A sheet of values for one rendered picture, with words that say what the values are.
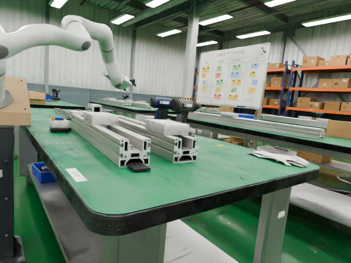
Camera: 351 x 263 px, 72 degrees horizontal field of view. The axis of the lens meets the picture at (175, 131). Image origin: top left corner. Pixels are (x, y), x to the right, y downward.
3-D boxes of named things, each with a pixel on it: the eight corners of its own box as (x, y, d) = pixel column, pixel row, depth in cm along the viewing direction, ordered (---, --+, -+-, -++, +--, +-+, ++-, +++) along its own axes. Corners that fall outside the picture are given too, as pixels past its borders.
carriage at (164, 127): (143, 134, 100) (145, 118, 99) (166, 134, 106) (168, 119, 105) (163, 142, 86) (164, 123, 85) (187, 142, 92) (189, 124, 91)
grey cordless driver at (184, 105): (164, 144, 115) (167, 97, 112) (191, 141, 128) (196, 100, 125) (175, 147, 109) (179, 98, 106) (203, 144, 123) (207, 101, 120)
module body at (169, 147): (104, 128, 148) (105, 115, 147) (120, 128, 153) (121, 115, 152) (173, 163, 82) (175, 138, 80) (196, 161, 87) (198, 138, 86)
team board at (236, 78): (183, 150, 487) (192, 50, 462) (201, 148, 518) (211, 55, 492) (244, 171, 369) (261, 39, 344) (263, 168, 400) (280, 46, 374)
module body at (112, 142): (71, 128, 138) (71, 113, 137) (89, 128, 143) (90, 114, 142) (118, 167, 71) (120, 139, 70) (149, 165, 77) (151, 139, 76)
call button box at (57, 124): (49, 130, 125) (49, 118, 124) (69, 130, 130) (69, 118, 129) (50, 132, 118) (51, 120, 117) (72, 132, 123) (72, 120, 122)
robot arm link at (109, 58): (120, 56, 147) (125, 87, 174) (110, 38, 153) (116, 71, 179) (106, 60, 144) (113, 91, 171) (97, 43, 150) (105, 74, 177)
